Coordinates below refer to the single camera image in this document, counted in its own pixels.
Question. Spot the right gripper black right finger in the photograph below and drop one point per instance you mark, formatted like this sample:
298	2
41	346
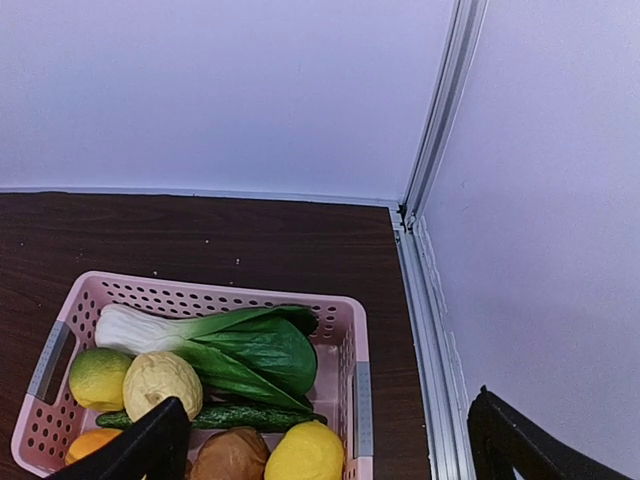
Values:
506	444

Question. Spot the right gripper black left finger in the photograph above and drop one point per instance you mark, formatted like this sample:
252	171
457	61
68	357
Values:
154	447

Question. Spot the pale yellow wrinkled fruit toy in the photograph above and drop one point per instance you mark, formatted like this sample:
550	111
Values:
156	376

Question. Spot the dark green cucumber toy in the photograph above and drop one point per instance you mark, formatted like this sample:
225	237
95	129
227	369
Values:
263	418

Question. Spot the brown potato toy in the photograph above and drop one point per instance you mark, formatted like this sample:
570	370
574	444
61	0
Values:
237	453

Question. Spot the green bok choy toy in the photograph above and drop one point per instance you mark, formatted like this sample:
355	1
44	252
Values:
263	354

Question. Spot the yellow lemon toy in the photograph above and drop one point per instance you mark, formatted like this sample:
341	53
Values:
309	450

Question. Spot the pink perforated plastic basket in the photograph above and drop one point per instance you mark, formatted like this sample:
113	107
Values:
45	429

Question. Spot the right aluminium corner post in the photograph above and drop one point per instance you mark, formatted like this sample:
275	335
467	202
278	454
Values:
444	396

